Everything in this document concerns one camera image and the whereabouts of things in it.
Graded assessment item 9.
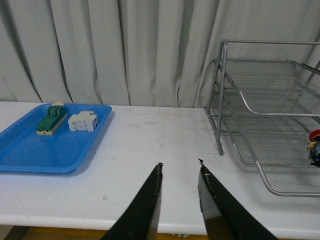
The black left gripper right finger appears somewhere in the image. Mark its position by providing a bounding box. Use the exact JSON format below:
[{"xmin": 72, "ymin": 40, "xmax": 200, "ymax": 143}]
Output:
[{"xmin": 198, "ymin": 159, "xmax": 277, "ymax": 240}]

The silver wire mesh rack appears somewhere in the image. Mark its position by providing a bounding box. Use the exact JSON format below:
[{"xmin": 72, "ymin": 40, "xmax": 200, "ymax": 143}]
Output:
[{"xmin": 204, "ymin": 39, "xmax": 320, "ymax": 198}]

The white circuit breaker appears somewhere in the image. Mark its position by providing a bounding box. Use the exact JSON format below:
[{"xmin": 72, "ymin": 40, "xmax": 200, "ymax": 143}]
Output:
[{"xmin": 68, "ymin": 111, "xmax": 99, "ymax": 132}]

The green knife switch block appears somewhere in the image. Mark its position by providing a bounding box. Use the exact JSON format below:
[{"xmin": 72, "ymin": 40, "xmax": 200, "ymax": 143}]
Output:
[{"xmin": 35, "ymin": 101, "xmax": 68, "ymax": 136}]

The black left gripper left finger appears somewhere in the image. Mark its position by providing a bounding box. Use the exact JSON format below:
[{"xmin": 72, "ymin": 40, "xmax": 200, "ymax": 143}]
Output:
[{"xmin": 102, "ymin": 162, "xmax": 163, "ymax": 240}]

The blue plastic tray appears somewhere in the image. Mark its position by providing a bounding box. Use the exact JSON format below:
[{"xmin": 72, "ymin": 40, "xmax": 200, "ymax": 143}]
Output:
[{"xmin": 0, "ymin": 104, "xmax": 112, "ymax": 174}]

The red emergency stop button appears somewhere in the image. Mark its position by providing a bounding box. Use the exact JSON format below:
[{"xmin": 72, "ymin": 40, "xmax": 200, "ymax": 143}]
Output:
[{"xmin": 308, "ymin": 129, "xmax": 320, "ymax": 168}]

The white pleated curtain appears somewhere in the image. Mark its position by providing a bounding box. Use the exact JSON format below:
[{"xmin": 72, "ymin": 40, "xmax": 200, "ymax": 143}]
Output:
[{"xmin": 0, "ymin": 0, "xmax": 320, "ymax": 108}]

